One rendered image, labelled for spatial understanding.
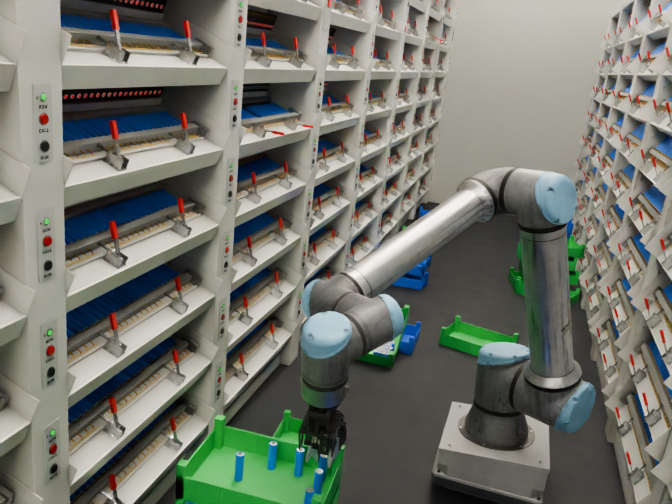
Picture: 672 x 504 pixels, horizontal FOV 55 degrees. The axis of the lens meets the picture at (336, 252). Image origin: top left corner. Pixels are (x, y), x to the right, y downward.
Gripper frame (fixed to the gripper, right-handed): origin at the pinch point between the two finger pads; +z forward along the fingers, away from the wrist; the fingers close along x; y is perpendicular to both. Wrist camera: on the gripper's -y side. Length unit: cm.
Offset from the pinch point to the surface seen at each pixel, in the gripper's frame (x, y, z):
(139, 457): -50, -6, 24
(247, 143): -42, -65, -40
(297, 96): -45, -121, -36
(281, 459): -10.3, -1.8, 6.8
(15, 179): -47, 16, -65
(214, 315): -43, -39, 1
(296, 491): -3.9, 7.0, 4.6
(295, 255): -41, -106, 21
